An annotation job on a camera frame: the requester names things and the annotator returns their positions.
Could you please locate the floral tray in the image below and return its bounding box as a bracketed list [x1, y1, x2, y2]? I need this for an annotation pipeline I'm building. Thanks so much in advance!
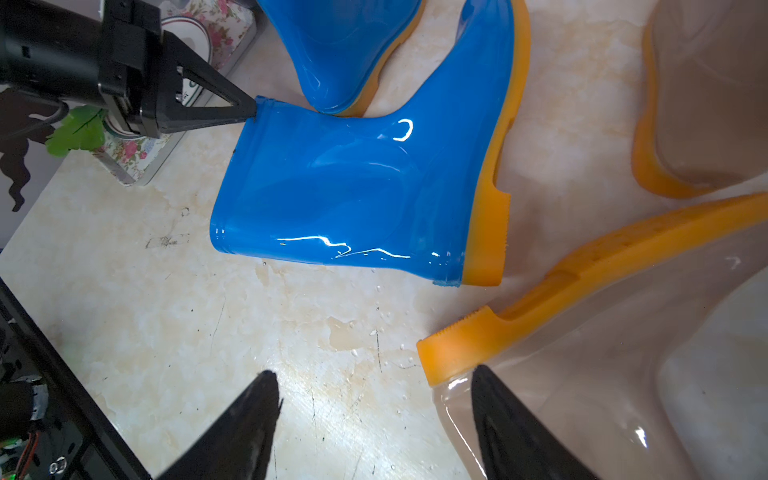
[91, 1, 257, 186]

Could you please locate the standing beige rain boot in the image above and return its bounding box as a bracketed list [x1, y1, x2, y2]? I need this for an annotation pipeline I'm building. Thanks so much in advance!
[631, 1, 767, 199]

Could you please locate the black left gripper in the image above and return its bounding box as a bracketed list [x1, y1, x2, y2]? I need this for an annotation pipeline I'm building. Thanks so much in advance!
[1, 1, 257, 137]

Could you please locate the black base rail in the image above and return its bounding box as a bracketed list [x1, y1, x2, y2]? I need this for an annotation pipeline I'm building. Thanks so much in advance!
[1, 284, 151, 479]

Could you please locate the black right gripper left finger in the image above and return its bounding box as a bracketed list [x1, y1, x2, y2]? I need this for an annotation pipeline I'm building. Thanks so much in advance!
[160, 370, 282, 479]

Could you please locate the blue rain boot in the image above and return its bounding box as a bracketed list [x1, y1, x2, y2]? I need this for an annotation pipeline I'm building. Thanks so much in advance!
[210, 1, 531, 286]
[258, 0, 425, 117]

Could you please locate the beige rain boot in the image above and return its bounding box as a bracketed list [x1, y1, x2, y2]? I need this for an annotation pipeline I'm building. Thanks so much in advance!
[631, 1, 767, 199]
[417, 193, 767, 479]

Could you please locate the white printed plate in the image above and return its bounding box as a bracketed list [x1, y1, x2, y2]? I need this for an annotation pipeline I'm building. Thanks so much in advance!
[104, 16, 228, 138]

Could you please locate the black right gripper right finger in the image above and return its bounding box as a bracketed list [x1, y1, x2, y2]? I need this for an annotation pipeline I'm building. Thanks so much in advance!
[471, 365, 596, 479]

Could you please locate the toy white radish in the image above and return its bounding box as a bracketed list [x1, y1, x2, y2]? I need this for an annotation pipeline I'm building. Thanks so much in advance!
[45, 106, 107, 158]

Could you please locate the standing blue rain boot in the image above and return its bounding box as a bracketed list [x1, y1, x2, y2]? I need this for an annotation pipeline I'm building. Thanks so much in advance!
[258, 0, 425, 117]

